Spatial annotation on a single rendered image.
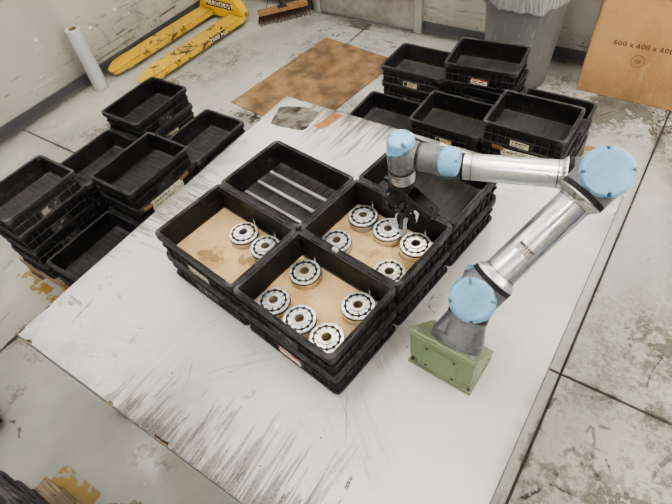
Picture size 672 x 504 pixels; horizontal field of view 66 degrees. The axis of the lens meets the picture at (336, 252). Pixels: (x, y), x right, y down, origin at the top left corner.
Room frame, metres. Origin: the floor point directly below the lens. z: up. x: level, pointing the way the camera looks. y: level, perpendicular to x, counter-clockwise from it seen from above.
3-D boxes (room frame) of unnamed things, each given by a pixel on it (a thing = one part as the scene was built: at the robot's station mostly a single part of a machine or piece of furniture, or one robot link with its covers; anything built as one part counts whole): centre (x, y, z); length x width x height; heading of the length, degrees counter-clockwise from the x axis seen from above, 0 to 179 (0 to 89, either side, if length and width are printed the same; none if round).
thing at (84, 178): (2.38, 1.19, 0.31); 0.40 x 0.30 x 0.34; 140
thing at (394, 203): (1.09, -0.21, 1.10); 0.09 x 0.08 x 0.12; 43
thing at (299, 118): (2.14, 0.10, 0.71); 0.22 x 0.19 x 0.01; 50
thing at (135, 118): (2.69, 0.94, 0.37); 0.40 x 0.30 x 0.45; 140
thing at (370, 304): (0.89, -0.04, 0.86); 0.10 x 0.10 x 0.01
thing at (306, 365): (0.93, 0.08, 0.76); 0.40 x 0.30 x 0.12; 43
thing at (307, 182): (1.43, 0.14, 0.87); 0.40 x 0.30 x 0.11; 43
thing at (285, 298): (0.96, 0.21, 0.86); 0.10 x 0.10 x 0.01
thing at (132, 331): (1.21, 0.03, 0.35); 1.60 x 1.60 x 0.70; 50
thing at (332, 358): (0.93, 0.08, 0.92); 0.40 x 0.30 x 0.02; 43
